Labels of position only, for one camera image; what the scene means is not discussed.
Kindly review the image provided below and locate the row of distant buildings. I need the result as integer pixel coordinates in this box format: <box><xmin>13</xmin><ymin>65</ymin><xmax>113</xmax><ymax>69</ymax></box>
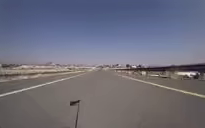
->
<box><xmin>43</xmin><ymin>61</ymin><xmax>148</xmax><ymax>70</ymax></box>

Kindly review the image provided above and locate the grey asphalt road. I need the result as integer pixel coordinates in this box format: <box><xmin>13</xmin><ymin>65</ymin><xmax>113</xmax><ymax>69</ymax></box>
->
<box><xmin>0</xmin><ymin>68</ymin><xmax>205</xmax><ymax>128</ymax></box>

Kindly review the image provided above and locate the white painted edge line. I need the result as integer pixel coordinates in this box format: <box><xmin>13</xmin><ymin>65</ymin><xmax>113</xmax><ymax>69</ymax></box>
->
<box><xmin>117</xmin><ymin>73</ymin><xmax>205</xmax><ymax>102</ymax></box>
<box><xmin>0</xmin><ymin>71</ymin><xmax>88</xmax><ymax>101</ymax></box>

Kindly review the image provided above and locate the dry roadside ground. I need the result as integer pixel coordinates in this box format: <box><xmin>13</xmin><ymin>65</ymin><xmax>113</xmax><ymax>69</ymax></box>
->
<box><xmin>0</xmin><ymin>63</ymin><xmax>93</xmax><ymax>84</ymax></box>

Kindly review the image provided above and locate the metal guardrail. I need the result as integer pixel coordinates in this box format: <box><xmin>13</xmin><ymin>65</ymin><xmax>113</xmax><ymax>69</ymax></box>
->
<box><xmin>114</xmin><ymin>62</ymin><xmax>205</xmax><ymax>81</ymax></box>

